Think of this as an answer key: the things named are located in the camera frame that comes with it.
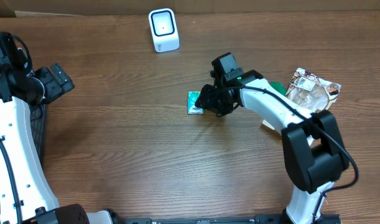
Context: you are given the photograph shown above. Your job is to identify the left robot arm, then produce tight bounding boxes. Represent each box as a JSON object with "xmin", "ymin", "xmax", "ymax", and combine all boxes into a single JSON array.
[{"xmin": 0, "ymin": 32, "xmax": 119, "ymax": 223}]

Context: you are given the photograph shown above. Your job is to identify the grey plastic mesh basket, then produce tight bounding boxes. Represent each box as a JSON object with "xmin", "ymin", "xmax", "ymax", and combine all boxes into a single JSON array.
[{"xmin": 30, "ymin": 105, "xmax": 47, "ymax": 166}]

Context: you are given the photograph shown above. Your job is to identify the white barcode scanner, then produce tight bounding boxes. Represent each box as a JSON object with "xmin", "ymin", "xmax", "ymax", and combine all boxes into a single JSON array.
[{"xmin": 148, "ymin": 8, "xmax": 180, "ymax": 53}]

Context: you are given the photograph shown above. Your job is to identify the green lid jar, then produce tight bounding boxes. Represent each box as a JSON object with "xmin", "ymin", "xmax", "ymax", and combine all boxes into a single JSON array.
[{"xmin": 270, "ymin": 82, "xmax": 286, "ymax": 96}]

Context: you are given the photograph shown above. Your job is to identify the clear bag beige contents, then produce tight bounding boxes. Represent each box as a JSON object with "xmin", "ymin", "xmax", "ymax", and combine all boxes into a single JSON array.
[{"xmin": 261, "ymin": 67, "xmax": 342, "ymax": 131}]

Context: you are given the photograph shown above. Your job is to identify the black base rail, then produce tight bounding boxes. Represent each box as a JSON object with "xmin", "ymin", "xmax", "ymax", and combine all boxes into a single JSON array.
[{"xmin": 121, "ymin": 213, "xmax": 342, "ymax": 224}]

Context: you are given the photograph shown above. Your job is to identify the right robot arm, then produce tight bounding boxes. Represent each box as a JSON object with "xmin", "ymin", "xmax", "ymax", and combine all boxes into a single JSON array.
[{"xmin": 195, "ymin": 52, "xmax": 355, "ymax": 223}]

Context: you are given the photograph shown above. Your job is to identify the teal white tissue pack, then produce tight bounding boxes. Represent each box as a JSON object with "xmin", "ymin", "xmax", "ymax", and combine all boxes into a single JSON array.
[{"xmin": 187, "ymin": 91, "xmax": 204, "ymax": 114}]

